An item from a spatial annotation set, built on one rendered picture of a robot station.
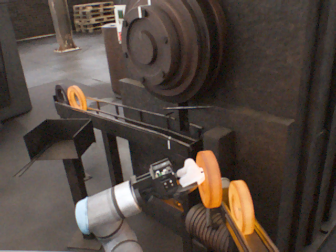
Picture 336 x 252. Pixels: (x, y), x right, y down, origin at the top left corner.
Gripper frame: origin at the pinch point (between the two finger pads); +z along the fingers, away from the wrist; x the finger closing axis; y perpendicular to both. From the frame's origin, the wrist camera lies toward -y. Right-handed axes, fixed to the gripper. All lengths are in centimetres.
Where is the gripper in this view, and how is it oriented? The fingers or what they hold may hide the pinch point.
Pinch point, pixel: (207, 172)
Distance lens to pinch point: 84.6
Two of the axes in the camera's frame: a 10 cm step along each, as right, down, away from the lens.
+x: -1.6, -4.1, 9.0
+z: 9.2, -3.8, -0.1
